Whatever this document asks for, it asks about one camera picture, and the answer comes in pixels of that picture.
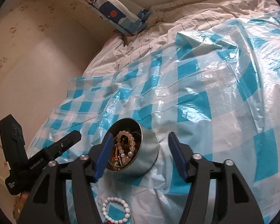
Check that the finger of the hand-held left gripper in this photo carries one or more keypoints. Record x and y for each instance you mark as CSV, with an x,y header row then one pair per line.
x,y
65,143

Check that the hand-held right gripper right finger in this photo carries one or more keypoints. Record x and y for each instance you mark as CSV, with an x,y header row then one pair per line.
x,y
178,158

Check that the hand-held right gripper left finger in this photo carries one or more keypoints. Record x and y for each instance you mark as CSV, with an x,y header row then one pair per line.
x,y
102,158

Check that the round metal tin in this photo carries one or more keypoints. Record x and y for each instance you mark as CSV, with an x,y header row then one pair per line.
x,y
147,154

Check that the person's left hand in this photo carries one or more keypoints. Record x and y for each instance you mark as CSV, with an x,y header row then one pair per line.
x,y
23,198

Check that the blue checkered plastic sheet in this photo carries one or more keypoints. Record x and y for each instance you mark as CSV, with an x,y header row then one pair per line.
x,y
200,98

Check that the blue printed pillow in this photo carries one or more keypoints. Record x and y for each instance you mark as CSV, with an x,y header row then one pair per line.
x,y
116,14

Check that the pale striped quilt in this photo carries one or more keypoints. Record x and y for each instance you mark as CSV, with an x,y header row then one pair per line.
x,y
177,11

